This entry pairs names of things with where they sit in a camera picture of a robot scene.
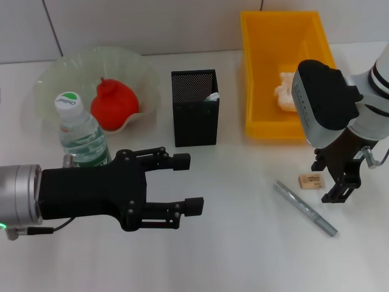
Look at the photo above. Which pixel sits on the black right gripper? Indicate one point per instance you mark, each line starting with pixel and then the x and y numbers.
pixel 343 158

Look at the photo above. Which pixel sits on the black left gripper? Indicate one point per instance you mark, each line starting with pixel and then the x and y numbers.
pixel 91 194

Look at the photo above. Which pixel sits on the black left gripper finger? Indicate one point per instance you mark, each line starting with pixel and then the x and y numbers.
pixel 194 207

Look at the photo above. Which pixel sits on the beige eraser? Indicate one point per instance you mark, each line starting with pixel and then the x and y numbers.
pixel 310 181

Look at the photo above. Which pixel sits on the green utility knife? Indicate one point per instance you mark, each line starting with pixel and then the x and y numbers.
pixel 213 97

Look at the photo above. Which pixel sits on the orange fruit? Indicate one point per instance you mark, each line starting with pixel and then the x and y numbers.
pixel 117 105

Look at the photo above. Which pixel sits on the white paper ball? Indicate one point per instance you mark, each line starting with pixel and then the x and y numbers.
pixel 285 94

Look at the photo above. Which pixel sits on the clear green-label water bottle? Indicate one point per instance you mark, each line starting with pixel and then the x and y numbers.
pixel 82 137

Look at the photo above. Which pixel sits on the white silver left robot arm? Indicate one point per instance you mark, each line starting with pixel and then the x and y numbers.
pixel 18 194

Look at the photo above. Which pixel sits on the black mesh pen holder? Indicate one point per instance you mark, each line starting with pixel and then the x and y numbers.
pixel 194 127

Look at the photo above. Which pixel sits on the grey pen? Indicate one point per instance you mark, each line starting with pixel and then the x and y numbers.
pixel 304 207

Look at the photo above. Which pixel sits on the pale green glass fruit plate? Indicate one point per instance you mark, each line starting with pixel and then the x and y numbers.
pixel 76 67

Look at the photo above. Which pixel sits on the yellow plastic bin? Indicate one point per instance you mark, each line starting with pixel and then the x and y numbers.
pixel 264 91

